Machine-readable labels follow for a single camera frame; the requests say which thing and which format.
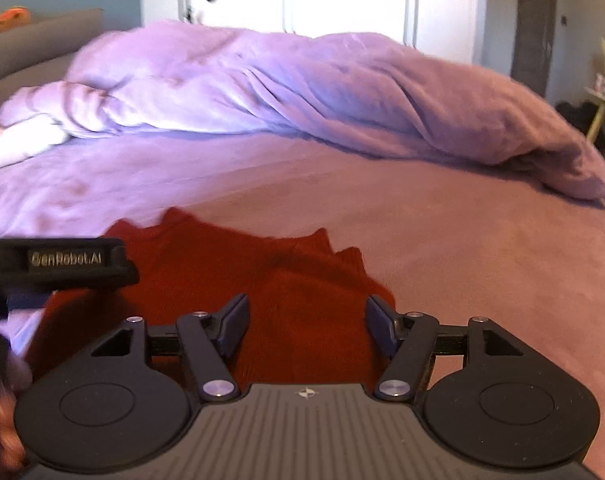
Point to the purple duvet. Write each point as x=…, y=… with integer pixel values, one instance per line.
x=282, y=90

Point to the grey headboard cushion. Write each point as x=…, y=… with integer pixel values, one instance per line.
x=42, y=50

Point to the orange plush toy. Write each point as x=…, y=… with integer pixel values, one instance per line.
x=13, y=19

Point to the person's left hand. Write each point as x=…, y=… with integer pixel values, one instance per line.
x=5, y=407

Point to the white pillow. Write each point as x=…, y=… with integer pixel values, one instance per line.
x=22, y=142

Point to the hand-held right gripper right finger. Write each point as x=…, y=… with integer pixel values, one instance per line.
x=380, y=325

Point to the dark wooden door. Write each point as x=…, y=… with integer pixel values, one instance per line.
x=532, y=25

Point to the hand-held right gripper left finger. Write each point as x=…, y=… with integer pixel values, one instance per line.
x=235, y=325

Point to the bed with purple sheet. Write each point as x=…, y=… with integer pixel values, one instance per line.
x=432, y=240

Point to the red knit sweater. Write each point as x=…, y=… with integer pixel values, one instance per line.
x=292, y=310

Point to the pale side table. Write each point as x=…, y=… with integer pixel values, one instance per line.
x=602, y=105

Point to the dark object by side table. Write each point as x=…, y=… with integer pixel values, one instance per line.
x=582, y=117

